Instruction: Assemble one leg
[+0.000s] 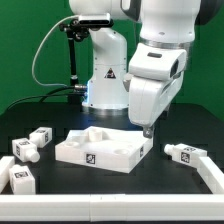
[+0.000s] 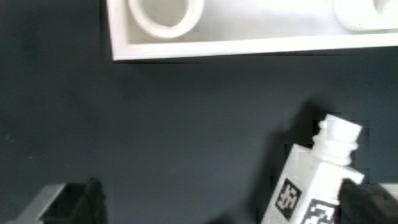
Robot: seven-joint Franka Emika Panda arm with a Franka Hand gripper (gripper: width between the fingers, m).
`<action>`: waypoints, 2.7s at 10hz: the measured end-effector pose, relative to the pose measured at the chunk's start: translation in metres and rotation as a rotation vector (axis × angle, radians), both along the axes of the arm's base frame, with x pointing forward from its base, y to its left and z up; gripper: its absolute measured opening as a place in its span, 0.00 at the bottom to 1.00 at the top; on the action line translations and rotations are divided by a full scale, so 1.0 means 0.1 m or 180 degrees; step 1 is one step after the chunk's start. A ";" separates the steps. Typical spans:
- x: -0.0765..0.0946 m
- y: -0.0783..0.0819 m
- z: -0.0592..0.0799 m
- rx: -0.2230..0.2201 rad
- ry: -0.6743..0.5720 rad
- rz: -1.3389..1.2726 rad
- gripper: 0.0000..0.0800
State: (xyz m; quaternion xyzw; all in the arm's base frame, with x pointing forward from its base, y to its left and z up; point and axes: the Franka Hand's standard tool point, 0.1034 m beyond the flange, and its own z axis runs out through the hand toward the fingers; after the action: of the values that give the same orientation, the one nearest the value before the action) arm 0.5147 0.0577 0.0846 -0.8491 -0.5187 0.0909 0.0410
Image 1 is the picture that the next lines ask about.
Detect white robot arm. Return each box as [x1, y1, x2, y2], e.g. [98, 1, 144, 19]
[69, 0, 224, 138]

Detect white left fence piece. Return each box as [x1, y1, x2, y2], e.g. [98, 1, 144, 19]
[0, 156, 15, 193]

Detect white square tabletop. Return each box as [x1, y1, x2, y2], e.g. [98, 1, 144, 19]
[55, 126, 153, 173]

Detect grey camera cable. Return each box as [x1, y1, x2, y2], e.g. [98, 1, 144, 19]
[31, 15, 80, 88]

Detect grey background camera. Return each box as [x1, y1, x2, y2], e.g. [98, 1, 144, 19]
[78, 13, 113, 28]

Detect white fence piece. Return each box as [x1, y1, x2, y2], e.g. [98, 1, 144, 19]
[197, 157, 224, 194]
[0, 156, 15, 193]

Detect white right fence piece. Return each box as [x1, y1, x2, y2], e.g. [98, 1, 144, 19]
[197, 157, 224, 194]

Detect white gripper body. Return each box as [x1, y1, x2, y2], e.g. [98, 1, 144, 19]
[128, 76, 183, 127]

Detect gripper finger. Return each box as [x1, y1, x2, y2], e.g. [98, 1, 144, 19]
[143, 127, 153, 138]

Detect black camera stand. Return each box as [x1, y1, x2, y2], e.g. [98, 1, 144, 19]
[59, 20, 89, 105]

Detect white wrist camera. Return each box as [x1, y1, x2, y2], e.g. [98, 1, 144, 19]
[129, 43, 187, 81]

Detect black cables on table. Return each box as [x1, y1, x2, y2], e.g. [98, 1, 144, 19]
[6, 85, 88, 111]

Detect white front fence wall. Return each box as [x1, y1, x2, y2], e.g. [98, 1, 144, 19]
[0, 194, 224, 222]

